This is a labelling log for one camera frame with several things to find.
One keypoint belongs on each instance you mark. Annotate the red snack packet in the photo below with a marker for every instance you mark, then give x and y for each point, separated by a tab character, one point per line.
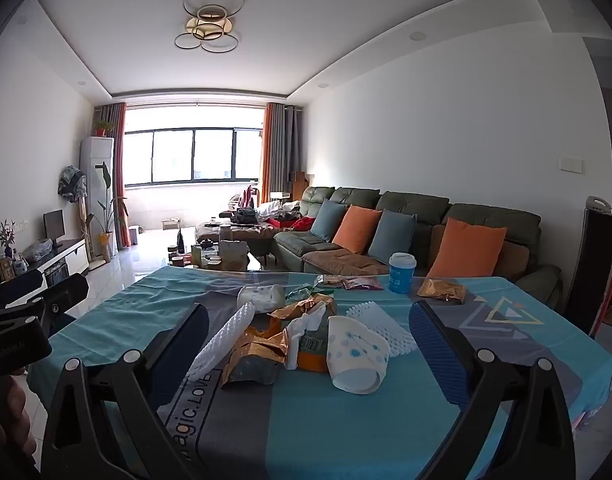
363	284

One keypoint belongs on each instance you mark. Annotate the black bag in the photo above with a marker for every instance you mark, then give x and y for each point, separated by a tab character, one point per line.
246	215

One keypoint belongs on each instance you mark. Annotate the blue cup with white lid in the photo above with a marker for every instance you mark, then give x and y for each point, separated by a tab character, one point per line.
402	277

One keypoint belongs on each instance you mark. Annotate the person's left hand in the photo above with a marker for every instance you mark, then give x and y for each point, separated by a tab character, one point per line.
15	410

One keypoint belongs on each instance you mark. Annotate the brown ottoman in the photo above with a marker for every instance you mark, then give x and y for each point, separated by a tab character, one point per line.
246	235

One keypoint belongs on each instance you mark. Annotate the group of glass jars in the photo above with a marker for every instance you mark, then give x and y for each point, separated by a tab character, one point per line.
210	261

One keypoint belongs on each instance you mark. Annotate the flower vase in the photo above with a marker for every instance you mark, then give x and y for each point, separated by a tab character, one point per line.
6	235

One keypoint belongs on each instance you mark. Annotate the white foam fruit net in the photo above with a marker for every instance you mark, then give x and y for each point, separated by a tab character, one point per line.
398	335
215	340

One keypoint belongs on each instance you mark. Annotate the white crumpled wrapper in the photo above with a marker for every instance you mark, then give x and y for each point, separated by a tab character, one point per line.
261	296

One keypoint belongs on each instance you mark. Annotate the red flat box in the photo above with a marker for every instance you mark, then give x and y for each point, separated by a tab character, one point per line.
278	222

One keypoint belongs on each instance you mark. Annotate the white ceramic jar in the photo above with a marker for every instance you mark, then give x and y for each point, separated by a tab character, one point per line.
20	264

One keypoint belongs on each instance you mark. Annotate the gold picture frame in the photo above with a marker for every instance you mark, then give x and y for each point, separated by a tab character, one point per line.
5	270

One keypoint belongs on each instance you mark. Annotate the clear plastic bag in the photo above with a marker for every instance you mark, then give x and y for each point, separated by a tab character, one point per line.
41	250

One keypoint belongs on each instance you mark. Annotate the small blue pillow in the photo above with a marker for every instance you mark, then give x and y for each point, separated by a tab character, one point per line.
328	220

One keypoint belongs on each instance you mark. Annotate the cardboard box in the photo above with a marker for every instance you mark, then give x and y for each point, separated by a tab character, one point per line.
169	223

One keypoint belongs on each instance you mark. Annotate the tall plant in yellow pot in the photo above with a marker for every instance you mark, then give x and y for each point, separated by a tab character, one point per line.
105	245

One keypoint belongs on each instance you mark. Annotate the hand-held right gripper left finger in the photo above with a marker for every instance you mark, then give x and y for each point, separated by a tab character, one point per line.
180	355

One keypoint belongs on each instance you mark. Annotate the large window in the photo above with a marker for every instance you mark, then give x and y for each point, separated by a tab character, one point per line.
210	155

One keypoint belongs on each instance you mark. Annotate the crushed white dotted paper cup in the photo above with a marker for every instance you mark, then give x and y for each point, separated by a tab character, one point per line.
356	355

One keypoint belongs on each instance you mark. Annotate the green sofa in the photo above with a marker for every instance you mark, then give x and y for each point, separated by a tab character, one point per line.
411	202

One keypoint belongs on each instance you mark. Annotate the covered standing fan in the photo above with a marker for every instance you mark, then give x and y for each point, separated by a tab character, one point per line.
71	182

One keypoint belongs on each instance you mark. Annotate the clear green printed wrapper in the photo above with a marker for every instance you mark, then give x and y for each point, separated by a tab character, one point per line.
301	291

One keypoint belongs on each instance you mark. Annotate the large gold foil wrapper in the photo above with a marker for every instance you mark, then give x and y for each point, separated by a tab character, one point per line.
251	355

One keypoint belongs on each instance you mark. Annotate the dark glass bottle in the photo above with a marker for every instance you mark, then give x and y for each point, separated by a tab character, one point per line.
179	242

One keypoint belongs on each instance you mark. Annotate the beige snack bag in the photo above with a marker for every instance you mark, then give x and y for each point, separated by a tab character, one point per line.
233	256

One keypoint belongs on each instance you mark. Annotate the small green potted plant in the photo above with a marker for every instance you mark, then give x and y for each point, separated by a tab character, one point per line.
103	127

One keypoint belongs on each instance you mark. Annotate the crumpled gold foil wrapper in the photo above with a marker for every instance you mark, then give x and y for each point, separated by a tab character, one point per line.
306	307

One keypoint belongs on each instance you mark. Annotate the teal and grey tablecloth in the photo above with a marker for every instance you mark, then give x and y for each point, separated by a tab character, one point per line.
361	435

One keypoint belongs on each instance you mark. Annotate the black monitor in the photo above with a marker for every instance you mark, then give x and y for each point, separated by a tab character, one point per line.
53	224

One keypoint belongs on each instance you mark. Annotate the black dining chair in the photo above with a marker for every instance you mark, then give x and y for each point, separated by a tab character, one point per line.
588	260

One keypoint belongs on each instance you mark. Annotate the red cloth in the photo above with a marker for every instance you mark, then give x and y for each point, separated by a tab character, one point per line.
303	223

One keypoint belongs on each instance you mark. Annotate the wooden cabinet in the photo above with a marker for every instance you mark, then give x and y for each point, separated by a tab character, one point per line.
301	185

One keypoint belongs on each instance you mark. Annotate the white standing air conditioner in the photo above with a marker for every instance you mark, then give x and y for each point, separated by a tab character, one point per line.
98	150

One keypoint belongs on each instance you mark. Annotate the large blue pillow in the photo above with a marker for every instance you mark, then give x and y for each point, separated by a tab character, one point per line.
391	232

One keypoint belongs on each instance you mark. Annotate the brown seat cushion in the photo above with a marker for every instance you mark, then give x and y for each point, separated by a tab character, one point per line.
336	259

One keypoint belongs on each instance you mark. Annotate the small grey bin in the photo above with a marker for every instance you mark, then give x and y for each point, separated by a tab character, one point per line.
134	236

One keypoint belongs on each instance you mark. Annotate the white and black media cabinet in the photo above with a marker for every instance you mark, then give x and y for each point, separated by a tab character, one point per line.
70	255

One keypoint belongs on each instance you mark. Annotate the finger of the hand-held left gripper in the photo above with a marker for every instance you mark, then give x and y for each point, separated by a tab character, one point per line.
68	292

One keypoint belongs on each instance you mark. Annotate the clothes rack with red garment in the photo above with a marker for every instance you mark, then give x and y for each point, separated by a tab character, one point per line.
247	196

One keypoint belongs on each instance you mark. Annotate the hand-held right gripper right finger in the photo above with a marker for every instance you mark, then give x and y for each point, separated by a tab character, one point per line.
438	355

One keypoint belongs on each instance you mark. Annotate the white wall switch plate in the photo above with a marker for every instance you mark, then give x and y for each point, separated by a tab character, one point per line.
571	165

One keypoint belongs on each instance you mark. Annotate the small gold foil wrapper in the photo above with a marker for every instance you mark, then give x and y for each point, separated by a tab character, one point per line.
441	290

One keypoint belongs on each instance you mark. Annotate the small orange pillow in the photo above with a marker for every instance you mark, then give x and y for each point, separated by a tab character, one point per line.
356	230

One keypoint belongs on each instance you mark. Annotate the glass coffee table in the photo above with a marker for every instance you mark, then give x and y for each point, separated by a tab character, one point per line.
205	260

